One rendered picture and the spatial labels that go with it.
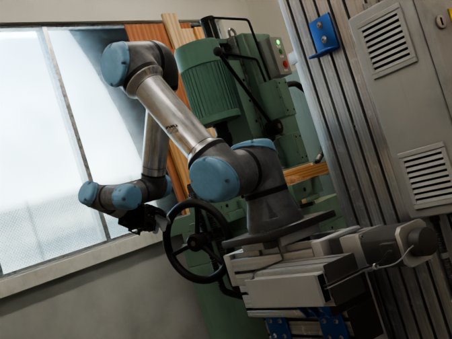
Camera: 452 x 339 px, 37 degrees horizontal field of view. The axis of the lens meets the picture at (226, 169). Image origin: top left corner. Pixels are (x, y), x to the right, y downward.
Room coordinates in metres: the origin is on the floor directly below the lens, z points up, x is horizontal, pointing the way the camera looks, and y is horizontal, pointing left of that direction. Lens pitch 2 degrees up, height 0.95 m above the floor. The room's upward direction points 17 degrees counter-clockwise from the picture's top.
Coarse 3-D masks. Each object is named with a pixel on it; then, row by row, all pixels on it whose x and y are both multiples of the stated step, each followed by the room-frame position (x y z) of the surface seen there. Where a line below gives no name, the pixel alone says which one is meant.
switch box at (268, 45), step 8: (264, 40) 2.67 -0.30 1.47; (272, 40) 2.67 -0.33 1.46; (280, 40) 2.72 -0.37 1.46; (264, 48) 2.67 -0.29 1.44; (272, 48) 2.65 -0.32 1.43; (280, 48) 2.70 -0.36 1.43; (264, 56) 2.68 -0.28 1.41; (272, 56) 2.66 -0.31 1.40; (272, 64) 2.67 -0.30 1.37; (280, 64) 2.67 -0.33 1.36; (288, 64) 2.72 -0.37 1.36; (272, 72) 2.67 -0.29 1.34; (280, 72) 2.66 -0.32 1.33; (288, 72) 2.70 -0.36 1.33
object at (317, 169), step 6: (324, 162) 2.31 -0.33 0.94; (306, 168) 2.35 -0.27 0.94; (312, 168) 2.34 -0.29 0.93; (318, 168) 2.32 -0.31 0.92; (324, 168) 2.31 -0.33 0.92; (288, 174) 2.39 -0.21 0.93; (294, 174) 2.38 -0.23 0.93; (300, 174) 2.37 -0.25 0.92; (306, 174) 2.35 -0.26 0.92; (312, 174) 2.34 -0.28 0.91; (318, 174) 2.33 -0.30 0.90
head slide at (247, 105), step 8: (232, 64) 2.57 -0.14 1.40; (240, 64) 2.62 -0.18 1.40; (240, 72) 2.60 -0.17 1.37; (232, 80) 2.56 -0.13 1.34; (240, 88) 2.57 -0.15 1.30; (240, 96) 2.56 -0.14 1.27; (248, 96) 2.61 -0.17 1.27; (240, 104) 2.56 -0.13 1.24; (248, 104) 2.59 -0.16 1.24; (248, 112) 2.58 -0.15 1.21; (232, 120) 2.59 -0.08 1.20; (240, 120) 2.57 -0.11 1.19; (248, 120) 2.56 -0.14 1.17; (256, 120) 2.60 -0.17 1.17; (232, 128) 2.60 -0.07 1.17; (240, 128) 2.58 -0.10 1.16; (248, 128) 2.56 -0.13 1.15; (256, 128) 2.59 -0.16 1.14; (232, 136) 2.61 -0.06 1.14; (240, 136) 2.59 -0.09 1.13; (248, 136) 2.57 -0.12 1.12; (256, 136) 2.58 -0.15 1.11
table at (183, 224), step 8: (296, 184) 2.24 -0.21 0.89; (304, 184) 2.28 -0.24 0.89; (312, 184) 2.33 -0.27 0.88; (320, 184) 2.38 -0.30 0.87; (296, 192) 2.23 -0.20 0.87; (304, 192) 2.27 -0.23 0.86; (312, 192) 2.32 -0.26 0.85; (240, 200) 2.33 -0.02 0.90; (296, 200) 2.22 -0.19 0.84; (240, 208) 2.34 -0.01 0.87; (184, 216) 2.48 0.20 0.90; (224, 216) 2.27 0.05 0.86; (232, 216) 2.27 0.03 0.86; (240, 216) 2.31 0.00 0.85; (176, 224) 2.51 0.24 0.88; (184, 224) 2.49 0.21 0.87; (192, 224) 2.35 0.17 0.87; (208, 224) 2.31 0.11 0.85; (176, 232) 2.51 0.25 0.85; (184, 232) 2.49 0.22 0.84
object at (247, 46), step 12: (240, 36) 2.62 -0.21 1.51; (252, 36) 2.67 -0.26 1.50; (264, 36) 2.75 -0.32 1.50; (240, 48) 2.63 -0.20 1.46; (252, 48) 2.64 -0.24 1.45; (252, 60) 2.62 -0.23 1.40; (252, 72) 2.62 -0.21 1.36; (264, 72) 2.68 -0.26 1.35; (252, 84) 2.63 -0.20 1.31; (264, 108) 2.62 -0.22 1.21; (264, 120) 2.63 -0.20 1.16; (288, 120) 2.73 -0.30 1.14; (288, 132) 2.71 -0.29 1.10
